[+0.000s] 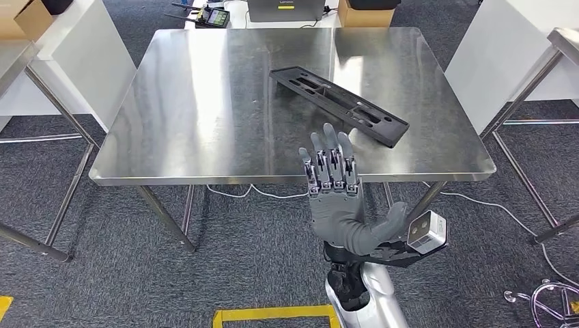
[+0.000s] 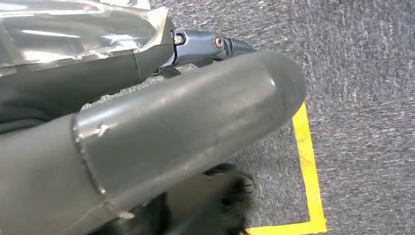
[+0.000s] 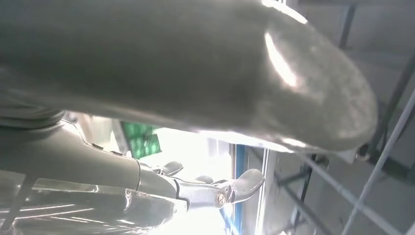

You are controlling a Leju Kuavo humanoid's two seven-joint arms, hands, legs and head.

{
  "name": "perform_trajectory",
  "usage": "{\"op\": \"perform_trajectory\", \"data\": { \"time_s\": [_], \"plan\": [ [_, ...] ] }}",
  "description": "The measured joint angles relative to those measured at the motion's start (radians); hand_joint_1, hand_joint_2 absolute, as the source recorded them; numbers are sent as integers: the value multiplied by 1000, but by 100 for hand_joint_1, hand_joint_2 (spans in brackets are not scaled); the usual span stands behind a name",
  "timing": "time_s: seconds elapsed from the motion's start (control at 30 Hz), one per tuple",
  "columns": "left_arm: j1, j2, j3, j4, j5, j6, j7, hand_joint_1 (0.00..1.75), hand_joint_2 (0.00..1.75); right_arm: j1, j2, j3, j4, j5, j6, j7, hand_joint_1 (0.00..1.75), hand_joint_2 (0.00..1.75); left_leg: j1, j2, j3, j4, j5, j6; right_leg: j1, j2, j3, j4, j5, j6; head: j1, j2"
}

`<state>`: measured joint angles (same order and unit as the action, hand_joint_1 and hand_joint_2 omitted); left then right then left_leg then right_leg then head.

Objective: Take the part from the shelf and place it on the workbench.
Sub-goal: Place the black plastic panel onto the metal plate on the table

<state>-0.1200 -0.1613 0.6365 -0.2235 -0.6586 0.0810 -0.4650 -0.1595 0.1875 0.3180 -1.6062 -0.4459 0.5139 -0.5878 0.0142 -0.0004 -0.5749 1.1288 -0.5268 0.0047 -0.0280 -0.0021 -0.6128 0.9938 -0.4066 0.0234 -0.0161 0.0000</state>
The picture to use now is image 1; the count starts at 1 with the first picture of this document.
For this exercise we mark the black hard shell case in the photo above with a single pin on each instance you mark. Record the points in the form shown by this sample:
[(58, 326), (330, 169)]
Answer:
[(373, 3)]

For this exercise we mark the white desk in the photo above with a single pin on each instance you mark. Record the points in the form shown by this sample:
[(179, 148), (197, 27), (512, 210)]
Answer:
[(237, 16)]

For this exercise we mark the chrome swivel stool black seat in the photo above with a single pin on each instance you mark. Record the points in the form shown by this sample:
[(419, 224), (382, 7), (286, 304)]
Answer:
[(552, 303)]

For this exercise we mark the black fabric case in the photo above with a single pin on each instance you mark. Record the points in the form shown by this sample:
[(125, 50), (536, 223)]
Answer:
[(56, 5)]

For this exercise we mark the black remote controller with screen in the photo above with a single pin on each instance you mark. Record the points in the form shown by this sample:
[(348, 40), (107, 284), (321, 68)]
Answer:
[(217, 17)]

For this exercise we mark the white partition panel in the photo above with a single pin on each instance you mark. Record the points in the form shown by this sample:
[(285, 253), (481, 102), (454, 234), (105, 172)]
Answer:
[(86, 59), (497, 59)]

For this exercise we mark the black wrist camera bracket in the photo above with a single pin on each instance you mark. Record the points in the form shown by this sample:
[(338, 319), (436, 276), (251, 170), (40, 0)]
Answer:
[(389, 253)]

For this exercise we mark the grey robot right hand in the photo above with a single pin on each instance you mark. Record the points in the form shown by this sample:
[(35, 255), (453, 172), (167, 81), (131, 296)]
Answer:
[(337, 217)]

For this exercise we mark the long black plastic panel part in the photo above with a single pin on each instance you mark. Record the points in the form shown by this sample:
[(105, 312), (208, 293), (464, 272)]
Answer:
[(339, 102)]

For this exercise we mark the yellow floor tape square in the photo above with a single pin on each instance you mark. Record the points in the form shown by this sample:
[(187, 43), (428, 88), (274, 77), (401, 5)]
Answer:
[(271, 312), (4, 308)]

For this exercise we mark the stainless steel workbench table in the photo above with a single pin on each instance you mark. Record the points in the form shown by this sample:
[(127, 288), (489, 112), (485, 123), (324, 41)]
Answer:
[(181, 113), (565, 43), (13, 59)]

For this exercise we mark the brown cardboard box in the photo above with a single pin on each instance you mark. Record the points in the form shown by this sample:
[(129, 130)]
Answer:
[(362, 18), (22, 20)]

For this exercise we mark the grey laptop computer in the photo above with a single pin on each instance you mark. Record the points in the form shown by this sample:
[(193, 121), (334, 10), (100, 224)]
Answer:
[(285, 11)]

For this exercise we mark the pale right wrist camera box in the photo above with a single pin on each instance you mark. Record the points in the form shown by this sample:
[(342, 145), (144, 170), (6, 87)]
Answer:
[(427, 231)]

